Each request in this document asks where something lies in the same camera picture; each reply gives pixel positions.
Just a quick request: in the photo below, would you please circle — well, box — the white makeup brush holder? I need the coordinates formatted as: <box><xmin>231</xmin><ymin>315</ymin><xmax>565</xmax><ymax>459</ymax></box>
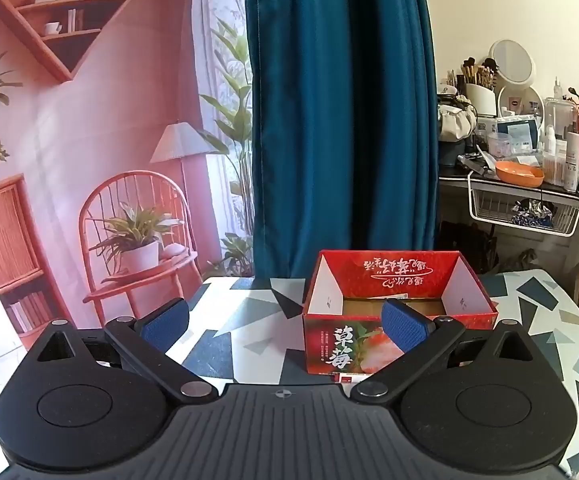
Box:
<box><xmin>455</xmin><ymin>55</ymin><xmax>499</xmax><ymax>117</ymax></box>

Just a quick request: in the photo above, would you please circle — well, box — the white bottle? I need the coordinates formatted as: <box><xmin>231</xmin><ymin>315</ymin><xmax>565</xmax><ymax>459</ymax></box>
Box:
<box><xmin>564</xmin><ymin>130</ymin><xmax>579</xmax><ymax>191</ymax></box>

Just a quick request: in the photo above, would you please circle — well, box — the blue box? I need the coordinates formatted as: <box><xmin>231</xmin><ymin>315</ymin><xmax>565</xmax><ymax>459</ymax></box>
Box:
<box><xmin>494</xmin><ymin>117</ymin><xmax>541</xmax><ymax>153</ymax></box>

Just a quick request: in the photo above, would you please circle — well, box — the grey dressing table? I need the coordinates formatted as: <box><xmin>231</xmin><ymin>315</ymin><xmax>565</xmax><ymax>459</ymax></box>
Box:
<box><xmin>438</xmin><ymin>162</ymin><xmax>579</xmax><ymax>306</ymax></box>

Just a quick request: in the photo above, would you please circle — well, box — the shiny foil packet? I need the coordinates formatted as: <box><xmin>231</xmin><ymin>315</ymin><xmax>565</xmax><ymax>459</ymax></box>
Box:
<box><xmin>512</xmin><ymin>199</ymin><xmax>555</xmax><ymax>228</ymax></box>

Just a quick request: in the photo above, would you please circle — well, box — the white cloth bundle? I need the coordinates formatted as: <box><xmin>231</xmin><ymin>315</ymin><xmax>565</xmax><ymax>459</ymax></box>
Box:
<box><xmin>438</xmin><ymin>107</ymin><xmax>477</xmax><ymax>141</ymax></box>

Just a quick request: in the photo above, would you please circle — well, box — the cotton swab box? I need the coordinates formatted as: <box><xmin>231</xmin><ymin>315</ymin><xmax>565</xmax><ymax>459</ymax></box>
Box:
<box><xmin>542</xmin><ymin>152</ymin><xmax>567</xmax><ymax>186</ymax></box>

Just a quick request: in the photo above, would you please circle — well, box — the clear plastic organizer box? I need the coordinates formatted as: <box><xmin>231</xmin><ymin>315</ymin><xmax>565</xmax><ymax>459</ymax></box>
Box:
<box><xmin>543</xmin><ymin>97</ymin><xmax>579</xmax><ymax>152</ymax></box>

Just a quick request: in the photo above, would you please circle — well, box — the red strawberry print cardboard box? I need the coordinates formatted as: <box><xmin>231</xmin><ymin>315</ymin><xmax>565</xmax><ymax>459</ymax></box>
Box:
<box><xmin>302</xmin><ymin>249</ymin><xmax>499</xmax><ymax>377</ymax></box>

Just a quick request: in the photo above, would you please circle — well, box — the round white mirror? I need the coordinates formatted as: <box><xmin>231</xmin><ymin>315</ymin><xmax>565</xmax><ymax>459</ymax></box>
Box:
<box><xmin>488</xmin><ymin>39</ymin><xmax>545</xmax><ymax>126</ymax></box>

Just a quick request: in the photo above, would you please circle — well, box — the teal curtain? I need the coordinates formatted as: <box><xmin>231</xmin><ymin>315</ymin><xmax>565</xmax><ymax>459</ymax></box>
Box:
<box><xmin>244</xmin><ymin>0</ymin><xmax>440</xmax><ymax>281</ymax></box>

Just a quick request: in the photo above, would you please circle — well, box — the printed pink room wall backdrop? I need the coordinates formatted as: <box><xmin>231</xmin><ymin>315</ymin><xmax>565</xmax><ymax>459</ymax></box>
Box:
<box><xmin>0</xmin><ymin>0</ymin><xmax>258</xmax><ymax>356</ymax></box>

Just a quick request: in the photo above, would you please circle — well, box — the white wire basket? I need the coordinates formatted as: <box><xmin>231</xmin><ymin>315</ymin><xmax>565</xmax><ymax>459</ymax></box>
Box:
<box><xmin>467</xmin><ymin>170</ymin><xmax>579</xmax><ymax>237</ymax></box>

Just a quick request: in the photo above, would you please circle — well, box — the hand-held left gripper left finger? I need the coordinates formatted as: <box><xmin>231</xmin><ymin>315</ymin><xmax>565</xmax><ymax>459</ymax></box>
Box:
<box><xmin>18</xmin><ymin>299</ymin><xmax>219</xmax><ymax>405</ymax></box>

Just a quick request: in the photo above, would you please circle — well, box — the clear plastic jar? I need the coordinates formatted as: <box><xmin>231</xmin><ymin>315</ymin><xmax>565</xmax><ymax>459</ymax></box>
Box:
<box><xmin>487</xmin><ymin>132</ymin><xmax>513</xmax><ymax>159</ymax></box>

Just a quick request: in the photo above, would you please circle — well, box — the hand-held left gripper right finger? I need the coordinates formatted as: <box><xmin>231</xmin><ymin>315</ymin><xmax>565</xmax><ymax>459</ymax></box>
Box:
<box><xmin>352</xmin><ymin>299</ymin><xmax>556</xmax><ymax>406</ymax></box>

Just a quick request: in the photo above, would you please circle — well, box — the orange bowl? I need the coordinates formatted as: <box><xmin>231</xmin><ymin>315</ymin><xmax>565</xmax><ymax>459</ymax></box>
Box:
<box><xmin>495</xmin><ymin>161</ymin><xmax>545</xmax><ymax>187</ymax></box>

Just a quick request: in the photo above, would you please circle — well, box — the geometric patterned tablecloth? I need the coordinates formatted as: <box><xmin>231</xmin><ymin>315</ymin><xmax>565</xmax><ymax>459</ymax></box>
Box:
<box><xmin>162</xmin><ymin>269</ymin><xmax>579</xmax><ymax>480</ymax></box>

